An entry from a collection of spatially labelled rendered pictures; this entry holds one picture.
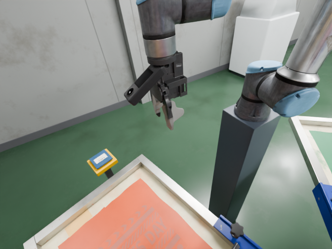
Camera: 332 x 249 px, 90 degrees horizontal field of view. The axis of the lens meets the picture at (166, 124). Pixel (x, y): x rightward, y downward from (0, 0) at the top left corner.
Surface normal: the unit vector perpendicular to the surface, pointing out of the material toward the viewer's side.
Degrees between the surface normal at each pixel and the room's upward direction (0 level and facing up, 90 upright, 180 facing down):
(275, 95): 79
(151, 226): 0
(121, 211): 0
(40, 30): 90
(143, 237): 0
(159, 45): 90
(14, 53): 90
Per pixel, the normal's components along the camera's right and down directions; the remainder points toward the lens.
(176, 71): 0.49, 0.53
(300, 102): 0.18, 0.72
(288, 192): -0.10, -0.76
